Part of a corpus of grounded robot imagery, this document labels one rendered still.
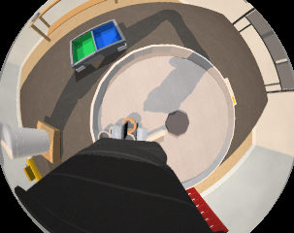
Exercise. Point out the grey two-compartment bin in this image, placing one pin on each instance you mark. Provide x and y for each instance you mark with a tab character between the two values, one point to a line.
106	39

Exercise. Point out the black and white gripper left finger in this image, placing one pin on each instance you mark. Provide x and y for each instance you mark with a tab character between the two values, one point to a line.
120	131

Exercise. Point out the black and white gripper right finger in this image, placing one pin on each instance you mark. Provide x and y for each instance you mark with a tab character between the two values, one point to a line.
141	133

